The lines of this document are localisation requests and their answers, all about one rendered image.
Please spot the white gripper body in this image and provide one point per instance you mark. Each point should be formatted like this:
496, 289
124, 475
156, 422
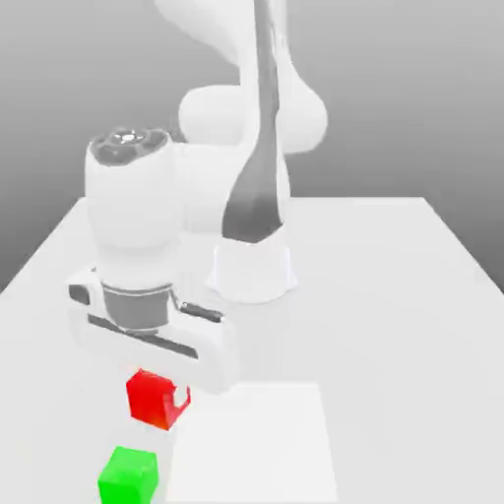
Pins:
212, 354

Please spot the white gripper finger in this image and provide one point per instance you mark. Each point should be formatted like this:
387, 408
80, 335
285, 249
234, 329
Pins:
180, 393

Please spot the small red cube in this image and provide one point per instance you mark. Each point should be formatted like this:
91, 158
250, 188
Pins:
147, 399

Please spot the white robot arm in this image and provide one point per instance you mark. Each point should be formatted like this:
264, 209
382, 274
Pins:
134, 204

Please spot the small green cube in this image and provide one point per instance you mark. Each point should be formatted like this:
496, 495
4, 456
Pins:
126, 478

